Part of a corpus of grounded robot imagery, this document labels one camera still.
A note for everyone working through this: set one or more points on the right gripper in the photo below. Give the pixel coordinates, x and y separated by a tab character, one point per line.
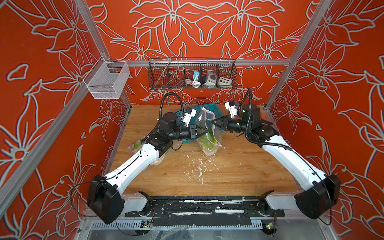
226	124

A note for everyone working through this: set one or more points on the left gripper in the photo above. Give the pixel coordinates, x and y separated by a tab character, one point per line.
192	133

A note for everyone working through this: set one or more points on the chinese cabbage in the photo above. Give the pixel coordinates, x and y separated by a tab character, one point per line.
209	144

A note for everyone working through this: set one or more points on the clear zipper bag pink dots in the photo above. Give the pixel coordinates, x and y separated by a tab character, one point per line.
139	147

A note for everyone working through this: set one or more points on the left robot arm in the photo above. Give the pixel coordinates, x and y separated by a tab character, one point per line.
105	192

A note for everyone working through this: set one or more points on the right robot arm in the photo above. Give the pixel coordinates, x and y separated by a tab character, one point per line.
319	191

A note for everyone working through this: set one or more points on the teal plastic basket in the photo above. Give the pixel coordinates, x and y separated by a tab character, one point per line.
211	110

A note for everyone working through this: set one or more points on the white socket cube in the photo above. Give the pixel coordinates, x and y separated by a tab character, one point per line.
225	83

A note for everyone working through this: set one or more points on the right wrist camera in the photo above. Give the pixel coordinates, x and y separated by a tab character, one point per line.
231	106

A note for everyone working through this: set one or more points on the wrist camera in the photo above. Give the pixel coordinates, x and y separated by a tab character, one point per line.
189	116
231	106

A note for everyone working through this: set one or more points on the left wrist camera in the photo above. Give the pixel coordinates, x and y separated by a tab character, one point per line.
189	116

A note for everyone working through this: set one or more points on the black wire wall basket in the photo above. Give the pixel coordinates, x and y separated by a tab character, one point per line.
189	73

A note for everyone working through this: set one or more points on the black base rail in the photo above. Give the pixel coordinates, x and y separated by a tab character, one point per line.
228	212

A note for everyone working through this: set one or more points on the clear mesh wall bin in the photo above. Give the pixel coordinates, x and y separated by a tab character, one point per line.
106	83

